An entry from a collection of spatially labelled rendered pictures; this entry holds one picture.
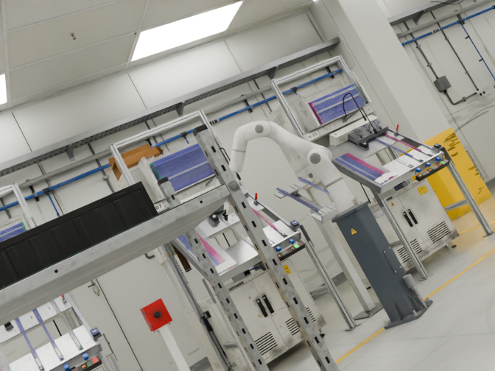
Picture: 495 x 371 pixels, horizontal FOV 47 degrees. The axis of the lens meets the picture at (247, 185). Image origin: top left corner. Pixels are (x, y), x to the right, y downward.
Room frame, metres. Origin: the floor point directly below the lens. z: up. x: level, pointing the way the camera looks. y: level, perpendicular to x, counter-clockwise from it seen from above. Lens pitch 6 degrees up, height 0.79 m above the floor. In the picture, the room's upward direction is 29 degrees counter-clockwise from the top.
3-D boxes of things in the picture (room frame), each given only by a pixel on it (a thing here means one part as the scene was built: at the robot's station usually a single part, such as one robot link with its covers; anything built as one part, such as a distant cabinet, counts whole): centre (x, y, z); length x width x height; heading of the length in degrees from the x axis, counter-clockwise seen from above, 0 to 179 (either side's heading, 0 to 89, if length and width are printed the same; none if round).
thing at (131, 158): (4.39, 0.55, 1.82); 0.68 x 0.30 x 0.20; 116
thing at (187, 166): (4.17, 0.32, 1.52); 0.51 x 0.13 x 0.27; 116
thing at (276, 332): (4.25, 0.43, 0.31); 0.70 x 0.65 x 0.62; 116
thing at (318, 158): (3.40, -0.45, 1.00); 0.19 x 0.12 x 0.24; 159
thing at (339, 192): (3.43, -0.47, 0.79); 0.19 x 0.19 x 0.18
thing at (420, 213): (4.73, -0.96, 0.65); 1.01 x 0.73 x 1.29; 26
